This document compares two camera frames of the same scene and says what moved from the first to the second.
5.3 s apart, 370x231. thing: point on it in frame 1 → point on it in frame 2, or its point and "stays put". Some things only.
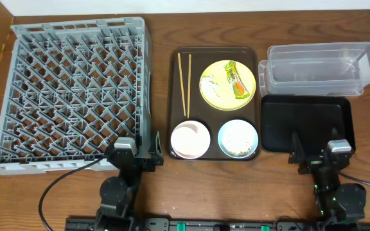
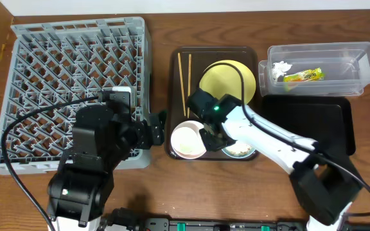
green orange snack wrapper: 239,88 → 311,75
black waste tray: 315,120 stays put
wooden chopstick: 182,83 stays put
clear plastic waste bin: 318,69 stays put
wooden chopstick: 189,83 stays put
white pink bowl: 190,139 stays put
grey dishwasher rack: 74,87 stays put
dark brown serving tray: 185,101 stays put
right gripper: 315,162 → 213,138
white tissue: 209,88 → 278,69
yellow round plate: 227,101 stays put
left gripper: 143,159 → 154,130
